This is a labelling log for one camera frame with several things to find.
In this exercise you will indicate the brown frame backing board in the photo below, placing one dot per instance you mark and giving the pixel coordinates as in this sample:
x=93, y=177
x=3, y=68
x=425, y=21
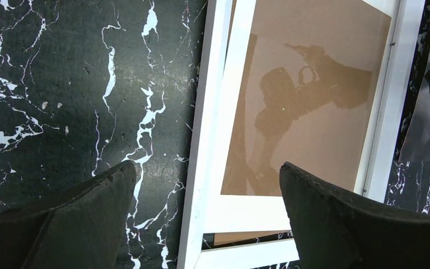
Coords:
x=311, y=111

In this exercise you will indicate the white picture frame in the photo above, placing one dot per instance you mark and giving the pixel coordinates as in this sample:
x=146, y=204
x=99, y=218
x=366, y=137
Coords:
x=207, y=211

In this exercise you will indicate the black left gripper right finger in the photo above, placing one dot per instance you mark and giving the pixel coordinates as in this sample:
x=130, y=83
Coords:
x=336, y=228

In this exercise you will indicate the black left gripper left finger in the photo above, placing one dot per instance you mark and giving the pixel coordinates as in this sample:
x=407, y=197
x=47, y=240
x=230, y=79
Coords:
x=79, y=227

